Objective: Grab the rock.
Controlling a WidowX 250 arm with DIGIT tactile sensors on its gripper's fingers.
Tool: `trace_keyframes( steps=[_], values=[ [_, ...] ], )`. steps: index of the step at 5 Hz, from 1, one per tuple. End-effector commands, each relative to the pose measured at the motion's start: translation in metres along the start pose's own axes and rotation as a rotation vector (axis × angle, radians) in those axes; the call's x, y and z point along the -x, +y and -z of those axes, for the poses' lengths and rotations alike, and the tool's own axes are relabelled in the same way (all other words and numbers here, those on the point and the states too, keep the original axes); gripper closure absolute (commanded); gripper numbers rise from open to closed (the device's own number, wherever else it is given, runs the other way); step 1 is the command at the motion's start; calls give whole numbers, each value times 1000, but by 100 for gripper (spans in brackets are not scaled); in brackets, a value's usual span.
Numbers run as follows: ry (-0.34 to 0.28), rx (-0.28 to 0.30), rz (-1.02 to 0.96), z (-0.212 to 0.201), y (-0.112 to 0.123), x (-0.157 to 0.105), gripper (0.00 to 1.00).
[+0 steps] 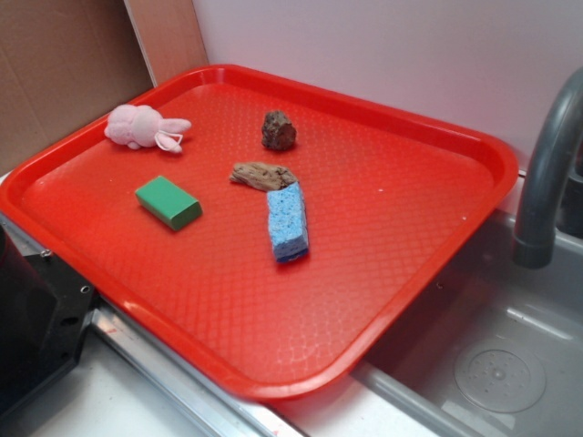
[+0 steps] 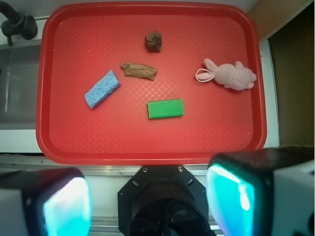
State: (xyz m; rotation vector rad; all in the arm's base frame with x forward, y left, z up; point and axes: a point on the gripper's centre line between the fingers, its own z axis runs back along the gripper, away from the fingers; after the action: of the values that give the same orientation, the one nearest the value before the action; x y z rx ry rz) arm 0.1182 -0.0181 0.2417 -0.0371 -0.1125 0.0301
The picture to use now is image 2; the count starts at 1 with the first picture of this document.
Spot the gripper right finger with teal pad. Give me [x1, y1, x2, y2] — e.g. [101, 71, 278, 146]
[206, 148, 315, 236]

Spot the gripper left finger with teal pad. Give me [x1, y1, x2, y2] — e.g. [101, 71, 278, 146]
[0, 168, 93, 236]

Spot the dark brown rock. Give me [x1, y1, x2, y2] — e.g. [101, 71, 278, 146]
[145, 31, 162, 52]

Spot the pink plush bunny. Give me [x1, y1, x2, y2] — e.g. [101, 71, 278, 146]
[195, 59, 257, 91]

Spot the blue sponge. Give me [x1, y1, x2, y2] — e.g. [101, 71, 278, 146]
[85, 70, 121, 109]

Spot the green rectangular block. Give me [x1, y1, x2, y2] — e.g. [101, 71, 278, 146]
[147, 99, 185, 119]

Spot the red plastic tray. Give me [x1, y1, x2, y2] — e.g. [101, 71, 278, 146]
[36, 2, 267, 165]

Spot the stainless steel sink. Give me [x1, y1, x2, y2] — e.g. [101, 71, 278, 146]
[0, 40, 41, 130]

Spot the brown bark piece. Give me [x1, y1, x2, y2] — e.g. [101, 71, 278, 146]
[120, 62, 158, 81]

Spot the black faucet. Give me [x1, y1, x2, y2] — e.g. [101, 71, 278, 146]
[0, 0, 38, 46]

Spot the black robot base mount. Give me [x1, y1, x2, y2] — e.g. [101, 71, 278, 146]
[117, 165, 216, 236]

